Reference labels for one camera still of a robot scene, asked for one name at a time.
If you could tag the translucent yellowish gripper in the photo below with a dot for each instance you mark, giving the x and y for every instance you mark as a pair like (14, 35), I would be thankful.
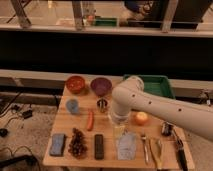
(118, 131)

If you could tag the blue plastic cup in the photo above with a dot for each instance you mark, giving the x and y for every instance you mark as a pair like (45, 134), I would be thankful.
(72, 106)

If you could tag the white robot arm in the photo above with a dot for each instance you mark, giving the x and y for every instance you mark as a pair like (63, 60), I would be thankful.
(130, 94)

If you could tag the green plastic tray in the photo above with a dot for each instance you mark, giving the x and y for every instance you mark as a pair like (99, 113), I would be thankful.
(157, 85)

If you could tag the light blue cloth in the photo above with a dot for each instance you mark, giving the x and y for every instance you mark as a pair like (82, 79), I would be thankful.
(126, 146)

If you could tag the black remote control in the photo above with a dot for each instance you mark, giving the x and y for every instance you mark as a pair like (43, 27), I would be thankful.
(99, 147)

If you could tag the metal spoon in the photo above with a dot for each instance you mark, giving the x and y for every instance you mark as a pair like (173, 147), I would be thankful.
(143, 138)

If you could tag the red yellow apple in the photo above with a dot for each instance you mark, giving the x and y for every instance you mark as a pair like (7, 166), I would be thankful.
(141, 118)

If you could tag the orange carrot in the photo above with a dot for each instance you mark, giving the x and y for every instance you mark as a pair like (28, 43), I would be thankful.
(90, 120)

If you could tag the small metal cup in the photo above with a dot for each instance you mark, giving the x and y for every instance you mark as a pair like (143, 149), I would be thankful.
(102, 105)

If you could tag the bunch of dark grapes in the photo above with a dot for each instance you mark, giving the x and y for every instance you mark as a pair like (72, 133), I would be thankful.
(77, 146)

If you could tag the small dark metal can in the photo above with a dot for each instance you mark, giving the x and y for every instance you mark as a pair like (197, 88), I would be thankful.
(166, 129)

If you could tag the purple bowl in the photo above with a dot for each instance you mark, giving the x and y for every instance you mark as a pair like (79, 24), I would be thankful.
(101, 86)

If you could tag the blue sponge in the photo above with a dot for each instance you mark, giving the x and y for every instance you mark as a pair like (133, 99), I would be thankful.
(57, 145)

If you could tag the orange bowl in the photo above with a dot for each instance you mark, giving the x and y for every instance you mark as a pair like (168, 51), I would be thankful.
(75, 84)

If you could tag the black chair edge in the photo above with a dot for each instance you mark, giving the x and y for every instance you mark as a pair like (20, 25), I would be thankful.
(30, 160)

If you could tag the black handled tool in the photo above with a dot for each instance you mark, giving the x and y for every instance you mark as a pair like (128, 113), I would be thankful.
(180, 151)

